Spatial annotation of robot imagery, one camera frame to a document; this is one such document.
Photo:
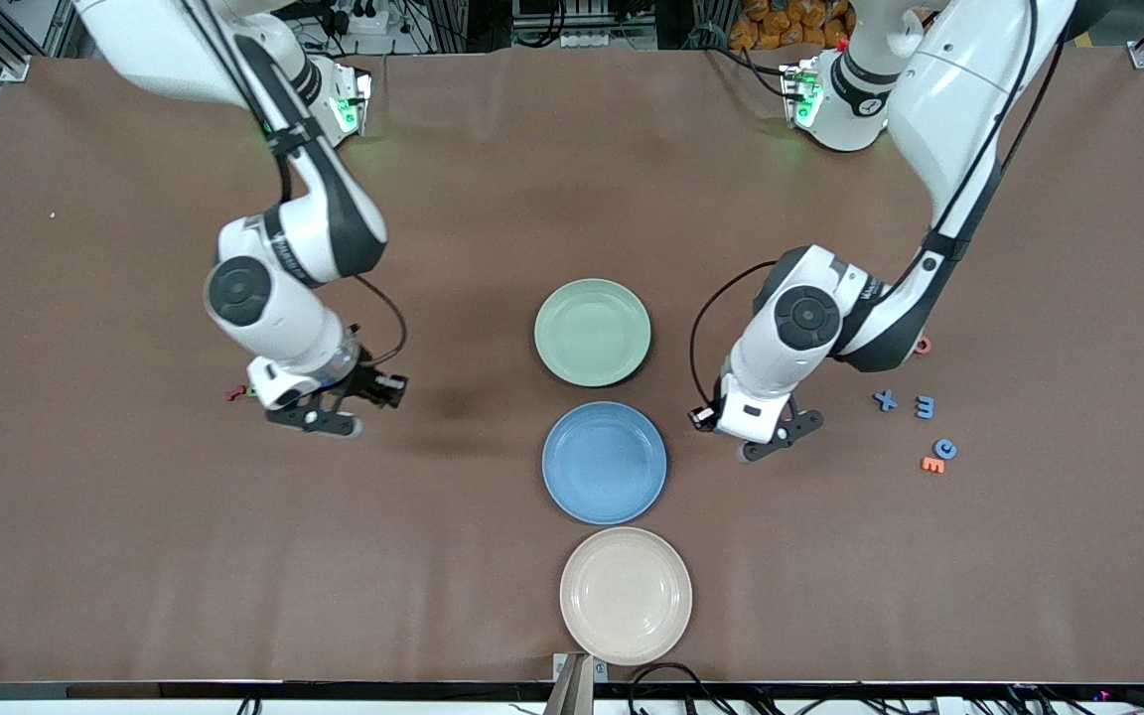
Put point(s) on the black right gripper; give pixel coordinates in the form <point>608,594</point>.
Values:
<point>369,382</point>

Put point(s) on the blue foam letter X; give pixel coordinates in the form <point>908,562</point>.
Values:
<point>886,400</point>

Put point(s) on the orange foam letter E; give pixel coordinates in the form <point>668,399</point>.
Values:
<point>932,464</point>

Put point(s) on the blue foam letter C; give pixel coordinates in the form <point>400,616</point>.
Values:
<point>945,449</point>

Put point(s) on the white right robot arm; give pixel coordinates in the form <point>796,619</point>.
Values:
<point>274,308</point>

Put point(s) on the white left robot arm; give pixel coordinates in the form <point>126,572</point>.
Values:
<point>939,99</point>

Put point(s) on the blue plate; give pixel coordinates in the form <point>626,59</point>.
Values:
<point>604,463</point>

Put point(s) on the light green plate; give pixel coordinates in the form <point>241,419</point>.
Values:
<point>593,333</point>

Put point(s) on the beige plate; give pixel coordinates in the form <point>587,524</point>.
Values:
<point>626,596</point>

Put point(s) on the blue foam letter M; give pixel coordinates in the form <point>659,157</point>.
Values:
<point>925,407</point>

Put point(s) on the white power strip with plugs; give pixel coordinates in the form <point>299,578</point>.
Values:
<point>363,15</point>

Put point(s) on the white socket strip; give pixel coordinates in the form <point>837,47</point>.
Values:
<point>592,42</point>

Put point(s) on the pile of orange objects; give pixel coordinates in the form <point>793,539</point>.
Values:
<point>781,25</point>

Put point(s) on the metal bracket at table edge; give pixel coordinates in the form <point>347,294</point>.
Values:
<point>572,685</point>

